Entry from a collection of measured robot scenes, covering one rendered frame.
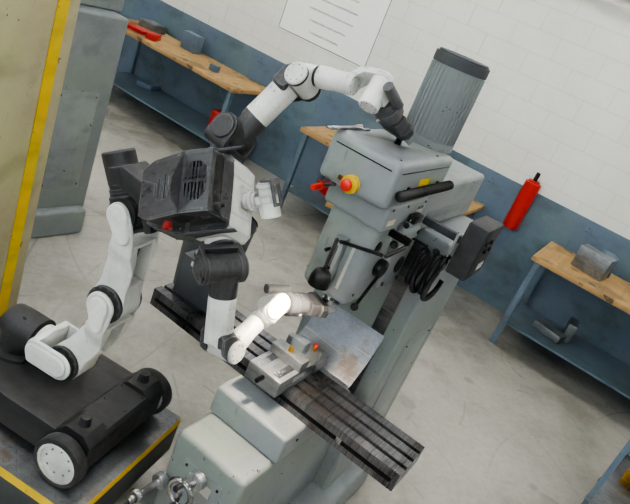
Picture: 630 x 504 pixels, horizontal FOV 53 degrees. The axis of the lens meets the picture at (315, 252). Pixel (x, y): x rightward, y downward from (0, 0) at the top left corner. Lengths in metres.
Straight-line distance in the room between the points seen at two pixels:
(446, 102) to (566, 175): 4.08
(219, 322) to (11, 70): 1.66
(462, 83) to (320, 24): 5.06
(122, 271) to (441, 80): 1.27
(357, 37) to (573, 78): 2.21
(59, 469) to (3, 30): 1.79
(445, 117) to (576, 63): 4.07
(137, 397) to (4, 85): 1.49
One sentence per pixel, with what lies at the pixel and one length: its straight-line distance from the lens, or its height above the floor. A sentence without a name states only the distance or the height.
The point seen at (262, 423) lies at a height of 0.82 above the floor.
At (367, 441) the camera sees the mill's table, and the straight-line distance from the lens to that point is 2.39.
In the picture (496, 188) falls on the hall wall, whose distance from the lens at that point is 6.41.
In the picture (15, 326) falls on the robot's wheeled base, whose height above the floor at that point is 0.72.
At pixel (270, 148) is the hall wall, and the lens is 7.53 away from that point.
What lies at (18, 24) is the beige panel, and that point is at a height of 1.63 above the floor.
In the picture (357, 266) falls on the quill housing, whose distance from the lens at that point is 2.17.
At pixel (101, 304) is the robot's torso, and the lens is 2.32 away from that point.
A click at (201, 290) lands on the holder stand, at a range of 2.66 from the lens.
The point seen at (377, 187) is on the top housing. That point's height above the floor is 1.79.
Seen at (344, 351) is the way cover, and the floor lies 0.93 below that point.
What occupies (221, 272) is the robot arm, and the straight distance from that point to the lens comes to 1.92.
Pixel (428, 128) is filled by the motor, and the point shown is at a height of 1.95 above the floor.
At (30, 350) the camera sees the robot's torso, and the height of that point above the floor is 0.69.
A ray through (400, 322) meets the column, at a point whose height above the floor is 1.16.
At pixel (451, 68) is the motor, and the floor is 2.16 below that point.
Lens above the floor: 2.31
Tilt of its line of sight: 23 degrees down
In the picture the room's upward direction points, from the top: 23 degrees clockwise
